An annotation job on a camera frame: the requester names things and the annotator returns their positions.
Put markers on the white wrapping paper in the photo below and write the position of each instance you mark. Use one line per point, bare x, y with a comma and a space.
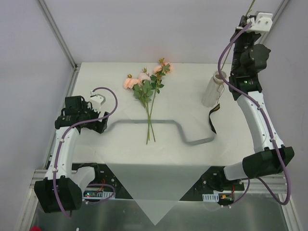
182, 138

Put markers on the pink rose stem four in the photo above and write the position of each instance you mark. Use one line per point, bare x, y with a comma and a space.
131, 83

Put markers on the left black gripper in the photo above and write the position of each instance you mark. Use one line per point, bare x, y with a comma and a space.
101, 122

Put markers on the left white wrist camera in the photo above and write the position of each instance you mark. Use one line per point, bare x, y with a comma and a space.
97, 100

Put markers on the red object at bottom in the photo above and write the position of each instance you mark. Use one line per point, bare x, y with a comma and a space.
35, 228

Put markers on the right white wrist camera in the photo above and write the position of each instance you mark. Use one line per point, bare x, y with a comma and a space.
261, 22

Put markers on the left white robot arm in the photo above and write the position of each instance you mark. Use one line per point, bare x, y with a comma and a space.
60, 190

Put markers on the aluminium front rail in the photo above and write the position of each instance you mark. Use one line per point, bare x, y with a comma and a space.
277, 183

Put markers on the pink rose stem three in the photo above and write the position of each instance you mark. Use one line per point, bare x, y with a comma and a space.
145, 91

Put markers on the aluminium frame post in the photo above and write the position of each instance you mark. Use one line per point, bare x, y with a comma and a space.
56, 32
263, 52

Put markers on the right aluminium frame post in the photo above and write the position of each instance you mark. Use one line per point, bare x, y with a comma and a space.
263, 52

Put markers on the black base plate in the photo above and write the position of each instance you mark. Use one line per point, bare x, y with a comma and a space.
167, 183

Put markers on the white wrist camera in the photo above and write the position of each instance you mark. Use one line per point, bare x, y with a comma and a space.
97, 100
261, 22

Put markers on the left aluminium frame post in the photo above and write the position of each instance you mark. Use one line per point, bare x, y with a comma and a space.
56, 32

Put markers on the pink rose stem two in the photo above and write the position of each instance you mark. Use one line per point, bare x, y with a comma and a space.
160, 72

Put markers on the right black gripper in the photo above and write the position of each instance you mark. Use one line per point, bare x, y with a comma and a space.
242, 21

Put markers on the pink rose stem one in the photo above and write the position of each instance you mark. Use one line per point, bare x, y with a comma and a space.
226, 56

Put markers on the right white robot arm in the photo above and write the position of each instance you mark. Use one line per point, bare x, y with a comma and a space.
271, 156

